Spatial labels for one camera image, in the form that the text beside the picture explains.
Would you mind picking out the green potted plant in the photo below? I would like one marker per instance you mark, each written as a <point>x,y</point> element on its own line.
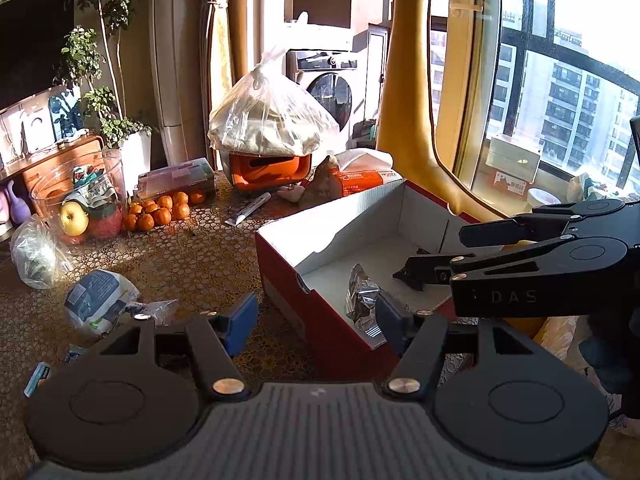
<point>107,5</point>

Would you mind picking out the white round stool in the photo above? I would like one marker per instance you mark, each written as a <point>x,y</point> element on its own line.
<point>542,196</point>

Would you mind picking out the clear plastic jar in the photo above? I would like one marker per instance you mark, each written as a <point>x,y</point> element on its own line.
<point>112,170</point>

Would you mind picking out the white floor air conditioner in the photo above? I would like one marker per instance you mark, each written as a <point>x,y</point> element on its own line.
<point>175,60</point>

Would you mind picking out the window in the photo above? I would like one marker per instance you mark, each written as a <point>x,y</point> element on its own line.
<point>575,85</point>

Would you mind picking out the red cardboard box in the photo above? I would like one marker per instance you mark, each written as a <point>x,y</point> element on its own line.
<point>350,220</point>

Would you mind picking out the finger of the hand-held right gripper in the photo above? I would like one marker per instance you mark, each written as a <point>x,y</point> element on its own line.
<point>500,230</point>
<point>435,267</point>

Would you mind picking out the white tube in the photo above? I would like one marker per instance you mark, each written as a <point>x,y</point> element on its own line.
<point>247,210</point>

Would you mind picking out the red fruit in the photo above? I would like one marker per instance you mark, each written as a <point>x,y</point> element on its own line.
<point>106,224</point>

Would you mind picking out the white planter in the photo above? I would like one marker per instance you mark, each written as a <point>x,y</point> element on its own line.
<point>136,160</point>

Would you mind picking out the yellow chair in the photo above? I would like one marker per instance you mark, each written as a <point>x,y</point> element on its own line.
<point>405,85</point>

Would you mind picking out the yellow apple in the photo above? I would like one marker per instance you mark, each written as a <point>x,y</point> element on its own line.
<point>74,219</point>

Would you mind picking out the orange tissue pack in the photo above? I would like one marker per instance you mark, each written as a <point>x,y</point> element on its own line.
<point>360,182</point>

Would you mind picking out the white picture frame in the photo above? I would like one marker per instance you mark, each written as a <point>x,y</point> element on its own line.
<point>39,130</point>

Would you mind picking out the clear plastic case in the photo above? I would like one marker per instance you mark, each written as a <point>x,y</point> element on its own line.
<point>175,177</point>

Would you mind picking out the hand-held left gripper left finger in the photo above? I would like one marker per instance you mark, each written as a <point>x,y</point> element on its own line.
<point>240,325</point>

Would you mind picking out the crumpled clear plastic bag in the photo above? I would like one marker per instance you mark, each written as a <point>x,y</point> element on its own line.
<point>37,255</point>

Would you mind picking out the blue white tissue packet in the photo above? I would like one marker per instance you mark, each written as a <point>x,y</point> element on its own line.
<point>95,300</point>

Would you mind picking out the black television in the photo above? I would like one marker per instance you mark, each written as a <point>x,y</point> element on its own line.
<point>30,45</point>

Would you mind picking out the small clear snack packet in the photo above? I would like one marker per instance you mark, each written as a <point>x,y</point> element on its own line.
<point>155,310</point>

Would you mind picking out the white washing machine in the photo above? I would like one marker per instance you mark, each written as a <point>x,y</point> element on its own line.
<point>325,85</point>

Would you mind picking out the person's right forearm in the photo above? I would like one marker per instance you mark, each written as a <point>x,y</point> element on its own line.
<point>612,365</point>

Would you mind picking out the orange white storage container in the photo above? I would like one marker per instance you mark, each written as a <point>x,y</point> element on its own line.
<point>270,172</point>

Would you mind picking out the pink plush toy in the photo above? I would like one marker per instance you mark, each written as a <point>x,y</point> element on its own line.
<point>292,194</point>

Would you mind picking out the green patterned fabric bag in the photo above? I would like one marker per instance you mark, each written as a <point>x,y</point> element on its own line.
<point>595,190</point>

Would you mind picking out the wooden cabinet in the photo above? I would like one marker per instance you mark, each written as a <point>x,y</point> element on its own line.
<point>55,162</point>

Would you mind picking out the clear plastic bag with cloth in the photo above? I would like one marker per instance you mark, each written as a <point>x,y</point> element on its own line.
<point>270,105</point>

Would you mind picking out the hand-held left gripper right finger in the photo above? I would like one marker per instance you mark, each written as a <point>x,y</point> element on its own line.
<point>395,322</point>

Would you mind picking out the white cardboard box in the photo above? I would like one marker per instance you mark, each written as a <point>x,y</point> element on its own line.
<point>512,157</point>

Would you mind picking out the silver foil snack packet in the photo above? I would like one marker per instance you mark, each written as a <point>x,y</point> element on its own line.
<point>362,295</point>

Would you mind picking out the brown stone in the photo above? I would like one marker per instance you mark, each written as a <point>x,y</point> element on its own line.
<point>320,185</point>

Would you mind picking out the yellow curtain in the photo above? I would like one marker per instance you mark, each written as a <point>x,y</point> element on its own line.
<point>222,60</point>

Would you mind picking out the pile of mandarins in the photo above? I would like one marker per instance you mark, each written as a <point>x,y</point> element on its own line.
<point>162,215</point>

